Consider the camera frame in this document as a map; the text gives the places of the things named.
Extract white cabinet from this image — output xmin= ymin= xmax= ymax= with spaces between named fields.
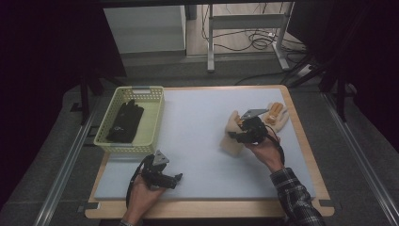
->
xmin=103 ymin=5 xmax=187 ymax=55

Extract white metal desk frame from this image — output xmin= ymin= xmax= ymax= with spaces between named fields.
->
xmin=206 ymin=2 xmax=295 ymax=73

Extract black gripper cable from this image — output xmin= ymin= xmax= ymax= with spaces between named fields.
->
xmin=124 ymin=153 xmax=152 ymax=209
xmin=264 ymin=124 xmax=287 ymax=167

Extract metal floor rail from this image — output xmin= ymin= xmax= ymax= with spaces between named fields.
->
xmin=321 ymin=92 xmax=399 ymax=226
xmin=32 ymin=105 xmax=99 ymax=226

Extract beige knit glove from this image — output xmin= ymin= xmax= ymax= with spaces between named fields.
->
xmin=261 ymin=102 xmax=291 ymax=127
xmin=218 ymin=109 xmax=249 ymax=156

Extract pale yellow plastic basket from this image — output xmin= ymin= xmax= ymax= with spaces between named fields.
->
xmin=93 ymin=85 xmax=166 ymax=155

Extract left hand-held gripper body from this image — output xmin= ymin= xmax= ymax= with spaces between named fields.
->
xmin=140 ymin=149 xmax=173 ymax=191

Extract black stand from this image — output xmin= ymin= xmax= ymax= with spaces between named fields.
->
xmin=78 ymin=67 xmax=127 ymax=126
xmin=319 ymin=60 xmax=350 ymax=123

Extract white power strip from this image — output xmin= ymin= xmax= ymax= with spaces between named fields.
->
xmin=295 ymin=63 xmax=315 ymax=78

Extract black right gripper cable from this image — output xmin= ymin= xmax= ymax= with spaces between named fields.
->
xmin=264 ymin=124 xmax=287 ymax=167

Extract black glove with round logo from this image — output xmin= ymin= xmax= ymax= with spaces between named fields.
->
xmin=105 ymin=103 xmax=143 ymax=145

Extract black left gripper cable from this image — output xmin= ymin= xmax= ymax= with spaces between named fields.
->
xmin=124 ymin=153 xmax=152 ymax=209

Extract black floor cables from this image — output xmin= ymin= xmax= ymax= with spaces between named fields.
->
xmin=200 ymin=3 xmax=308 ymax=55

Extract person's right hand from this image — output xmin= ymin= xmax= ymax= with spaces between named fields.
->
xmin=245 ymin=126 xmax=286 ymax=174

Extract person's left hand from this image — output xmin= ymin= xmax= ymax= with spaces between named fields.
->
xmin=121 ymin=174 xmax=167 ymax=226

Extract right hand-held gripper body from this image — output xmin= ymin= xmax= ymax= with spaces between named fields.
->
xmin=238 ymin=107 xmax=271 ymax=146

